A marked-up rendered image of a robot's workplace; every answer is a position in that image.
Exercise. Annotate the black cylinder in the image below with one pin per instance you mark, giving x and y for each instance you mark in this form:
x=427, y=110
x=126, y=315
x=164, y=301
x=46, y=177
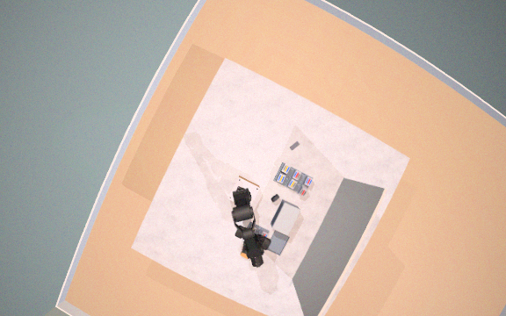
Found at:
x=275, y=198

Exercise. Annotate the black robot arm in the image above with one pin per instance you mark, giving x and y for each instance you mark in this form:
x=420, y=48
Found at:
x=242, y=211

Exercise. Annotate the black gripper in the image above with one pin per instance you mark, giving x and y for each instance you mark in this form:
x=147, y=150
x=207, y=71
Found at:
x=264, y=241

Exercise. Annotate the dark grey wall panel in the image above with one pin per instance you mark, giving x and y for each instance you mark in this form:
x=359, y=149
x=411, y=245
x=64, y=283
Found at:
x=337, y=241

